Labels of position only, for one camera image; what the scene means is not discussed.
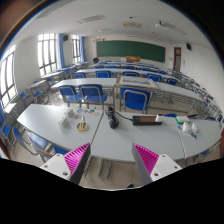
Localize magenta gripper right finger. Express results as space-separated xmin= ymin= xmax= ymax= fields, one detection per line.
xmin=132 ymin=143 xmax=181 ymax=185

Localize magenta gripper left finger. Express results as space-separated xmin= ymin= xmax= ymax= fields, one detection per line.
xmin=41 ymin=143 xmax=91 ymax=184

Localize white charger plug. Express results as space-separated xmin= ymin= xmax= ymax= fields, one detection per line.
xmin=155 ymin=114 xmax=163 ymax=122

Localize green white small box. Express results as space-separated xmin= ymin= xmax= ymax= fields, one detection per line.
xmin=175 ymin=116 xmax=189 ymax=124

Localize colourful cards on table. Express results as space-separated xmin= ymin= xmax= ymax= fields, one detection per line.
xmin=76 ymin=108 xmax=100 ymax=116

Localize blue chair front right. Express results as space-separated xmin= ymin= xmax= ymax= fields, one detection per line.
xmin=120 ymin=87 xmax=151 ymax=114

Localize blue chair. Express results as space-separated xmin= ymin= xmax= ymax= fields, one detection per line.
xmin=58 ymin=85 xmax=83 ymax=106
xmin=78 ymin=84 xmax=108 ymax=105
xmin=120 ymin=87 xmax=151 ymax=114

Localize blue chair front left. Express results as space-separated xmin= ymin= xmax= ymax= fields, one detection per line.
xmin=58 ymin=85 xmax=83 ymax=106

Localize blue chair front middle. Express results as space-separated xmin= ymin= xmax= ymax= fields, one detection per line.
xmin=78 ymin=84 xmax=108 ymax=105

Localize white desk second row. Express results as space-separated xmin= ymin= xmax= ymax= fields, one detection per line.
xmin=52 ymin=78 xmax=117 ymax=89

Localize left window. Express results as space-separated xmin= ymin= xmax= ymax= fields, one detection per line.
xmin=0 ymin=45 xmax=17 ymax=107

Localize window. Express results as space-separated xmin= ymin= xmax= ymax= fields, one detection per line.
xmin=0 ymin=45 xmax=17 ymax=107
xmin=37 ymin=33 xmax=57 ymax=76

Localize dark red door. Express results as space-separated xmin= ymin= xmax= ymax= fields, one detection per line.
xmin=173 ymin=47 xmax=181 ymax=72

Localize green chalkboard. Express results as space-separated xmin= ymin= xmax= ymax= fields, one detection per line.
xmin=96 ymin=40 xmax=166 ymax=63

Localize back window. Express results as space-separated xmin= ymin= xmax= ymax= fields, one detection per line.
xmin=37 ymin=33 xmax=57 ymax=76

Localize coiled black power cable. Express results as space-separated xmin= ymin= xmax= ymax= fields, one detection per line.
xmin=104 ymin=106 xmax=134 ymax=130

